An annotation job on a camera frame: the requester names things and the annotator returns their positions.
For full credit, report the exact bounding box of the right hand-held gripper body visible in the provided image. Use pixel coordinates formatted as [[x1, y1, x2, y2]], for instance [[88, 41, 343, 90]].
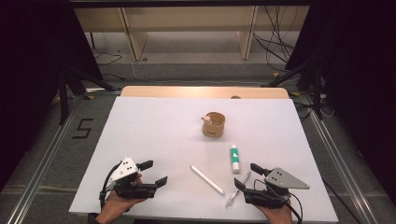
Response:
[[242, 167, 311, 210]]

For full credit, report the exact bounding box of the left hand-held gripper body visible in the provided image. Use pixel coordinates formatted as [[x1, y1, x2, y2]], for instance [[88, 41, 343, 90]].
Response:
[[105, 157, 158, 201]]

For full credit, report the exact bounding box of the green and white glue stick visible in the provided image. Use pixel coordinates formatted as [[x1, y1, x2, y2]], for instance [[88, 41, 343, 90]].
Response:
[[229, 144, 242, 175]]

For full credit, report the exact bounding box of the white marker pen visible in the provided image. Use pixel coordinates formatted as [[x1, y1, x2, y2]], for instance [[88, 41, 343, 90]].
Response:
[[190, 164, 226, 197]]

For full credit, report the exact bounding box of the wooden pen holder cup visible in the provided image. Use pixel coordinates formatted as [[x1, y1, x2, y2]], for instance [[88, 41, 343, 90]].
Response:
[[201, 111, 226, 138]]

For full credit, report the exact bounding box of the person's right hand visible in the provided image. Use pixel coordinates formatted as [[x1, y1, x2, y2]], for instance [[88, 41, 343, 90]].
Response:
[[254, 200, 294, 224]]

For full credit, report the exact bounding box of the person's left hand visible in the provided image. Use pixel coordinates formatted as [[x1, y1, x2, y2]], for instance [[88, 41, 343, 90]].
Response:
[[95, 173, 148, 224]]

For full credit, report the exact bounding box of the white table sheet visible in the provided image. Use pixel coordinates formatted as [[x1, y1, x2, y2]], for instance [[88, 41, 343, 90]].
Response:
[[68, 95, 340, 224]]

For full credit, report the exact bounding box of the black tripod stand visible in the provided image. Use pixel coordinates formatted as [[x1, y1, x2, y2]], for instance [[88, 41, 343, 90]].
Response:
[[261, 58, 325, 121], [56, 65, 121, 126]]

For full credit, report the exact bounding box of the black curtain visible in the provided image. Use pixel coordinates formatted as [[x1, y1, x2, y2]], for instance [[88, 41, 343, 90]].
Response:
[[283, 0, 396, 207], [0, 0, 105, 191]]

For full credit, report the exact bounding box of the light wooden desk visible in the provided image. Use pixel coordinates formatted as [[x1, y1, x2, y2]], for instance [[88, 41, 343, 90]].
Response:
[[74, 5, 310, 62]]

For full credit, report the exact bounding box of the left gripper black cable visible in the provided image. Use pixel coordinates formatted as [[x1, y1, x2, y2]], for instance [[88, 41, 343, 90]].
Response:
[[98, 161, 123, 210]]

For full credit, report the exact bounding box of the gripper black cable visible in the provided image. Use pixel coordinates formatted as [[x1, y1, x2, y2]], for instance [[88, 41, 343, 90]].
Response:
[[98, 161, 123, 210], [253, 178, 304, 224]]

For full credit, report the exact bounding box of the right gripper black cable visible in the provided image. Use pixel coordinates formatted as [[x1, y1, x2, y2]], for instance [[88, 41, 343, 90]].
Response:
[[253, 178, 304, 224]]

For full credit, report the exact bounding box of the metal floor rail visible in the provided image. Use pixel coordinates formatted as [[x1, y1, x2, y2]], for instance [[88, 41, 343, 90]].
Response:
[[5, 95, 87, 224], [299, 93, 380, 224]]

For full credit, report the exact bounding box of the thin black floor cable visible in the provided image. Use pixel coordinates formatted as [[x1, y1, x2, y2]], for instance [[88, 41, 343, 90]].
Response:
[[92, 51, 123, 66]]

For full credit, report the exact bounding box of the bundle of black floor cables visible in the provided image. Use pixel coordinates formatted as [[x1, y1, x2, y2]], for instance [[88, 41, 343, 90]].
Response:
[[251, 5, 301, 73]]

